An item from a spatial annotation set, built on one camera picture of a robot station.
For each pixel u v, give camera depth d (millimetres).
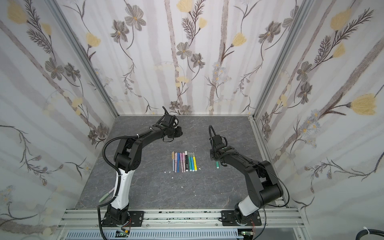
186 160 949
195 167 916
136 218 735
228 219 734
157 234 702
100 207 675
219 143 732
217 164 929
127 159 587
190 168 907
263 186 451
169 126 841
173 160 954
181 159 953
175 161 938
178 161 948
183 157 956
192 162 932
